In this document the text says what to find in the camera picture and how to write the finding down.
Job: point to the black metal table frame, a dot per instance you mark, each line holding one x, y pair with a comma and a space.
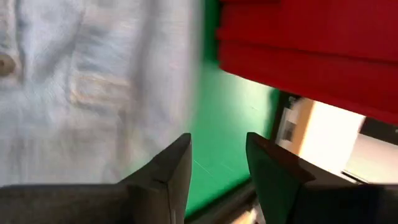
217, 202

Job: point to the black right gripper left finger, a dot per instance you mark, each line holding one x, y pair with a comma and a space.
168, 186

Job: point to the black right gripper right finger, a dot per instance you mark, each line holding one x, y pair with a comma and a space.
273, 180

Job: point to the green table mat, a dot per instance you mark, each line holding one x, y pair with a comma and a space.
227, 124

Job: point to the light blue denim jeans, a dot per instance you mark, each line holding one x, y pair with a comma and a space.
93, 93

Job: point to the red plastic laundry bin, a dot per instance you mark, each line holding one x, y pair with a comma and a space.
311, 46

